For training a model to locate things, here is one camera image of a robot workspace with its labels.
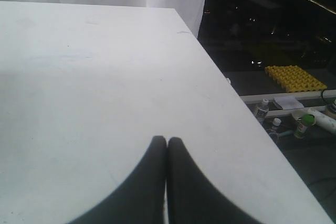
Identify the small white cap bottle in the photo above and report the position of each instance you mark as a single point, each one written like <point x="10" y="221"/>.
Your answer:
<point x="261" y="110"/>

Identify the green lid container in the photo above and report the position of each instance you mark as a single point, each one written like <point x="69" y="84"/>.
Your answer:
<point x="306" y="121"/>

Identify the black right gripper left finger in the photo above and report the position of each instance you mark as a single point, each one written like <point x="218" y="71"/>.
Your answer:
<point x="140" y="198"/>

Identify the tiny white cap bottle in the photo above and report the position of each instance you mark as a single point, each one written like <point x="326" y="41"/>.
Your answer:
<point x="275" y="124"/>

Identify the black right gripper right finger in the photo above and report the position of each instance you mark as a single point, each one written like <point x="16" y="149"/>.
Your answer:
<point x="191" y="197"/>

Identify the white shelf rail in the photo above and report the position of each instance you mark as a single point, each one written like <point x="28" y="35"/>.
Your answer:
<point x="312" y="99"/>

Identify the yellow egg tray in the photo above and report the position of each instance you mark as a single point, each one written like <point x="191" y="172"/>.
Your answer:
<point x="294" y="79"/>

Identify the white paper roll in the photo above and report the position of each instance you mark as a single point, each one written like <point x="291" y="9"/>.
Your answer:
<point x="322" y="120"/>

